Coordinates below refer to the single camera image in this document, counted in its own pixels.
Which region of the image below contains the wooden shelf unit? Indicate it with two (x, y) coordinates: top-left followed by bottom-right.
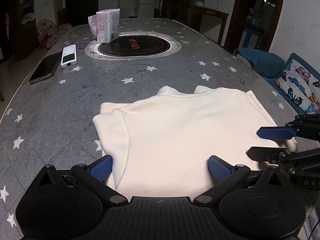
(5, 0), (35, 60)

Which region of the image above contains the grey star-print tablecloth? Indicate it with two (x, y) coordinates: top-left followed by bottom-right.
(0, 17), (320, 240)

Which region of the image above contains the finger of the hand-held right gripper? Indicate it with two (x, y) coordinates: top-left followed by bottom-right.
(257, 114), (320, 140)
(246, 146), (320, 171)

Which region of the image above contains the round built-in induction cooktop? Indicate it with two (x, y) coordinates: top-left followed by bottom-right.
(84, 31), (182, 60)

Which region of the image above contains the pink printed play tent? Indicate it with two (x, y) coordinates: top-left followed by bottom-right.
(36, 19), (73, 49)

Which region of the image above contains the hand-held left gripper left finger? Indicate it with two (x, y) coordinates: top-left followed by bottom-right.
(36, 155), (128, 205)

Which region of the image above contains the butterfly print cushion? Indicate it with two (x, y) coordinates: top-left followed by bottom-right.
(275, 59), (320, 114)

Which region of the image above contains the white remote control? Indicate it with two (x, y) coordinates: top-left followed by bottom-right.
(61, 44), (78, 69)

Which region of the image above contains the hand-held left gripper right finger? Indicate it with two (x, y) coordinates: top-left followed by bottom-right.
(193, 155), (288, 205)

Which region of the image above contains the dark smartphone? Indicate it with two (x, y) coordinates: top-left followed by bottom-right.
(28, 52), (63, 85)

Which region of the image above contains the blue plastic stool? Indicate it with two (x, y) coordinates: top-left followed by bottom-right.
(244, 27), (265, 49)

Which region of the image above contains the wooden sideboard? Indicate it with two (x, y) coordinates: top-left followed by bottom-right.
(185, 4), (229, 46)

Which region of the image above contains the white water dispenser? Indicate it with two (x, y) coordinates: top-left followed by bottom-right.
(119, 0), (130, 19)

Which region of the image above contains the dark wooden door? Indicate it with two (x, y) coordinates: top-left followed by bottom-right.
(65, 0), (99, 27)

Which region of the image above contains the cream long-sleeved garment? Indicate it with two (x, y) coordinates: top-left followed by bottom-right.
(92, 85), (298, 201)

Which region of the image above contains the white tissue pack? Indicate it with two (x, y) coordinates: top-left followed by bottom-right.
(88, 8), (121, 44)

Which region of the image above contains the blue sofa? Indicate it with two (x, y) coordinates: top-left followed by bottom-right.
(234, 47), (320, 116)

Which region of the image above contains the wooden door frame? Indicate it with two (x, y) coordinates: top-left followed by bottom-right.
(225, 0), (287, 53)

